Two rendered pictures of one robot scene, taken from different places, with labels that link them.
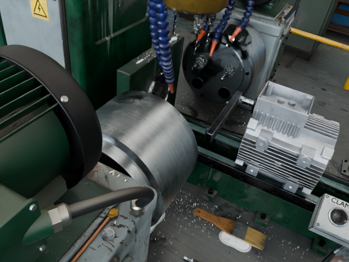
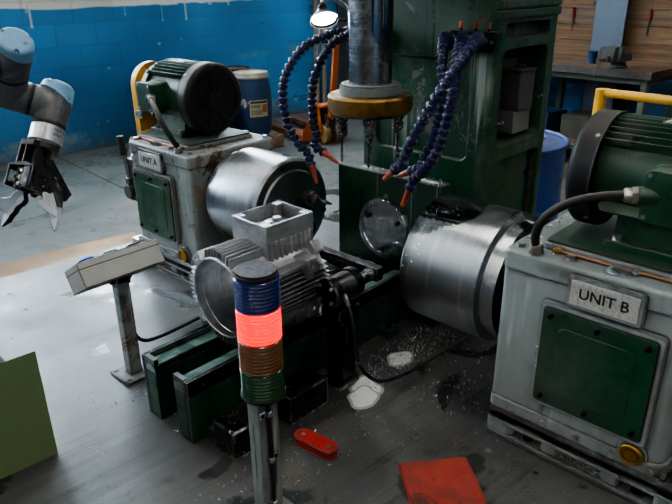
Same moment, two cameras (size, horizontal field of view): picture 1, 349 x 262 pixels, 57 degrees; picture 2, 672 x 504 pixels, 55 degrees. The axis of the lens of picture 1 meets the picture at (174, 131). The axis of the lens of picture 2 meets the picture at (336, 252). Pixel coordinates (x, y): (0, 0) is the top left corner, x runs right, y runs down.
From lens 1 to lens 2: 1.78 m
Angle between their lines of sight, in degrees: 91
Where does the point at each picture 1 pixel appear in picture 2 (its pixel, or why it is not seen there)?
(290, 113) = (247, 214)
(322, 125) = (232, 246)
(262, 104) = (273, 208)
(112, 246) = (163, 149)
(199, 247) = not seen: hidden behind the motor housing
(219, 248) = not seen: hidden behind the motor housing
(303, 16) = not seen: outside the picture
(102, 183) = (201, 145)
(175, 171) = (226, 192)
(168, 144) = (238, 174)
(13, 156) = (172, 84)
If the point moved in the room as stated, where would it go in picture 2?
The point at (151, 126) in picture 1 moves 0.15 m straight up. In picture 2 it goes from (250, 160) to (246, 97)
